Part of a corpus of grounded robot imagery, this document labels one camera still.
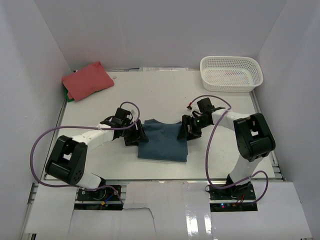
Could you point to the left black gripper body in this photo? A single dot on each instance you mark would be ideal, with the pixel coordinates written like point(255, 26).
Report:
point(131, 132)

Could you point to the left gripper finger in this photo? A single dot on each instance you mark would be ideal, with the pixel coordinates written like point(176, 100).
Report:
point(131, 142)
point(142, 137)

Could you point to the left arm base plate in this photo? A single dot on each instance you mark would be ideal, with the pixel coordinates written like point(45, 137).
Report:
point(101, 200)

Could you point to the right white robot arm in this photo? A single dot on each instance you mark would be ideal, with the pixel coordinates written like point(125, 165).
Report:
point(254, 140)

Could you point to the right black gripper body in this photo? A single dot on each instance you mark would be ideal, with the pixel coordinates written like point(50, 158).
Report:
point(196, 125)

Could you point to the blue t shirt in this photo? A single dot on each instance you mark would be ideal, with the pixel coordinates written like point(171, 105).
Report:
point(163, 143)

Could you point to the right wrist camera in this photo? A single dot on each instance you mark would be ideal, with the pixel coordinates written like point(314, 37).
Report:
point(194, 112)

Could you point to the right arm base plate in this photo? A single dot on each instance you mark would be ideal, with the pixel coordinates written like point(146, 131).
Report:
point(235, 199)

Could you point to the folded green t shirt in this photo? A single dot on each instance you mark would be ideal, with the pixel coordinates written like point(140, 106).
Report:
point(67, 96)

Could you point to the folded red t shirt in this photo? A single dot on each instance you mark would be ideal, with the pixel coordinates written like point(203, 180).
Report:
point(86, 81)

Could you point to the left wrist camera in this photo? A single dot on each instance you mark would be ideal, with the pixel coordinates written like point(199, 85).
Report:
point(123, 116)

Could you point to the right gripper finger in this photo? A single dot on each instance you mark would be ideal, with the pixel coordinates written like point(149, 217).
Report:
point(183, 133)
point(186, 122)

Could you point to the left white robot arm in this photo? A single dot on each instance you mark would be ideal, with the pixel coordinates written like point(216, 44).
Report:
point(67, 160)

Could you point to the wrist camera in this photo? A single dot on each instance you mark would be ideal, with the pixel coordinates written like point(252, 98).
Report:
point(194, 112)
point(123, 116)

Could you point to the white plastic laundry basket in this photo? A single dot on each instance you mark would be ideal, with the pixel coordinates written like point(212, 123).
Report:
point(233, 74)

